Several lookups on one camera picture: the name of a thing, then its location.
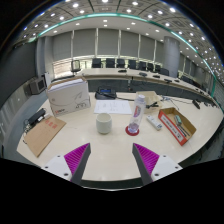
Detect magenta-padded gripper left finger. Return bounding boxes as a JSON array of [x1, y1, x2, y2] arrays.
[[41, 142, 92, 185]]

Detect clear plastic water bottle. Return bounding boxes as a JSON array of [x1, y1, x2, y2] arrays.
[[127, 94, 147, 134]]

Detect brown kraft paper envelope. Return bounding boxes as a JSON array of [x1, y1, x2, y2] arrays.
[[24, 116, 67, 158]]

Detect round ceiling lights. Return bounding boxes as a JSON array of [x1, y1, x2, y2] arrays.
[[23, 0, 221, 58]]

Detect black marker pen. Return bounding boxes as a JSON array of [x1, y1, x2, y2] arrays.
[[146, 101, 160, 109]]

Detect brown box with red side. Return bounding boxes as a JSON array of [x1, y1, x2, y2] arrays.
[[157, 107, 198, 147]]

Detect white printed paper sheet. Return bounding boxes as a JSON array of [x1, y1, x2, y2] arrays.
[[93, 99, 133, 116]]

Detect large white cardboard box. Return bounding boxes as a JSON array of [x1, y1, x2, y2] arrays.
[[45, 76, 92, 117]]

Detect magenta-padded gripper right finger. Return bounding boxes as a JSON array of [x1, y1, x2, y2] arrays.
[[132, 142, 184, 186]]

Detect white ceramic mug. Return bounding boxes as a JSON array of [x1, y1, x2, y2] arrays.
[[95, 112, 113, 135]]

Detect grey-green whiteboard eraser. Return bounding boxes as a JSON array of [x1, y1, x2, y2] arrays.
[[173, 114, 183, 126]]

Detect small white remote control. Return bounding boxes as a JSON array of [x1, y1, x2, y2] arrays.
[[145, 114, 163, 131]]

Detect old grey monitor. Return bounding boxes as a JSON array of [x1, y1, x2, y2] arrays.
[[29, 77, 47, 95]]

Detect mesh-back swivel chair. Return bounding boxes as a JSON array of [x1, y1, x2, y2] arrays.
[[70, 59, 82, 74]]

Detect small open white box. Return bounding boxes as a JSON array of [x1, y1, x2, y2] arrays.
[[135, 90, 163, 114]]

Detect flat round red coaster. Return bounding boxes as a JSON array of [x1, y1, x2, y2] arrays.
[[125, 125, 140, 137]]

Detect row of black office chairs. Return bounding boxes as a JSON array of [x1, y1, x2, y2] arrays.
[[90, 57, 201, 84]]

